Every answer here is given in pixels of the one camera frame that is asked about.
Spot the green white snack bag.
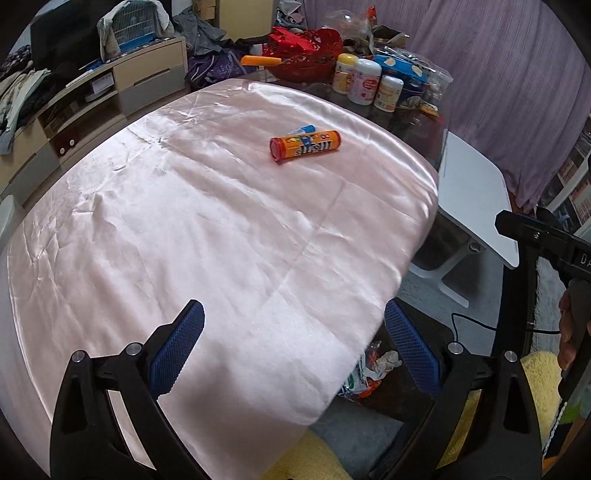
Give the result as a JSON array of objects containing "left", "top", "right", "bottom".
[{"left": 339, "top": 357, "right": 380, "bottom": 400}]

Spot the orange candy tube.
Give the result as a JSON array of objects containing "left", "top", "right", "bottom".
[{"left": 270, "top": 130, "right": 342, "bottom": 162}]

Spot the white tissue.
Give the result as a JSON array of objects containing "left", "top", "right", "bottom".
[{"left": 365, "top": 350, "right": 403, "bottom": 382}]

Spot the black trash bin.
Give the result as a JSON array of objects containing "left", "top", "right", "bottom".
[{"left": 338, "top": 299, "right": 498, "bottom": 423}]

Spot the person's right hand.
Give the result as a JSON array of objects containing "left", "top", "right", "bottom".
[{"left": 557, "top": 280, "right": 579, "bottom": 371}]

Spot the white folding lap desk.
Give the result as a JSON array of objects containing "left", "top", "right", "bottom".
[{"left": 411, "top": 132, "right": 519, "bottom": 308}]

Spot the purple curtain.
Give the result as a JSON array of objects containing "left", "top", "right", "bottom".
[{"left": 301, "top": 0, "right": 591, "bottom": 211}]

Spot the yellow fluffy cushion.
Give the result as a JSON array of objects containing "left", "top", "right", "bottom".
[{"left": 263, "top": 351, "right": 560, "bottom": 479}]

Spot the pink satin tablecloth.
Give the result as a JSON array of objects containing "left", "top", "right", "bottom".
[{"left": 1, "top": 79, "right": 438, "bottom": 479}]

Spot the clear plastic storage box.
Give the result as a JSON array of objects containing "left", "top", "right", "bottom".
[{"left": 385, "top": 46, "right": 454, "bottom": 105}]

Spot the blue cookie tin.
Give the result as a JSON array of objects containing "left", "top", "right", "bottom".
[{"left": 397, "top": 81, "right": 426, "bottom": 110}]

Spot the small white supplement bottle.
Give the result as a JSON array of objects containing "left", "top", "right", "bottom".
[{"left": 374, "top": 75, "right": 404, "bottom": 113}]

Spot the blue chip bag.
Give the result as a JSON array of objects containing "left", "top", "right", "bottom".
[{"left": 373, "top": 54, "right": 427, "bottom": 83}]

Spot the pink label white bottle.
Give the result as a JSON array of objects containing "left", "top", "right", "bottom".
[{"left": 348, "top": 59, "right": 382, "bottom": 106}]

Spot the beige TV cabinet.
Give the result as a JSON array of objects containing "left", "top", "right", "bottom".
[{"left": 1, "top": 37, "right": 188, "bottom": 204}]

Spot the yellow lid white bottle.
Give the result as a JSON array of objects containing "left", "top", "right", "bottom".
[{"left": 332, "top": 53, "right": 358, "bottom": 95}]

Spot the purple bag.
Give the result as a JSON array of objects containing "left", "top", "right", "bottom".
[{"left": 184, "top": 48, "right": 250, "bottom": 91}]

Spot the red plastic basket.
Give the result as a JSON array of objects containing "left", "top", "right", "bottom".
[{"left": 263, "top": 27, "right": 344, "bottom": 83}]

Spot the pile of clothes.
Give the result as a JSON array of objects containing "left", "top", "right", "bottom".
[{"left": 1, "top": 45, "right": 50, "bottom": 155}]

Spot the black flat television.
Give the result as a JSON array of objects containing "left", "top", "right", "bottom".
[{"left": 29, "top": 0, "right": 174, "bottom": 75}]

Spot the blue bird cage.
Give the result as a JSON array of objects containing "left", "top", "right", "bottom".
[{"left": 96, "top": 1, "right": 175, "bottom": 62}]

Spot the beige standing air conditioner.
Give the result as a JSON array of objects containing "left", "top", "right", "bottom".
[{"left": 219, "top": 0, "right": 273, "bottom": 40}]

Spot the orange handle tool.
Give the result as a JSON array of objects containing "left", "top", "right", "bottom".
[{"left": 240, "top": 55, "right": 283, "bottom": 68}]

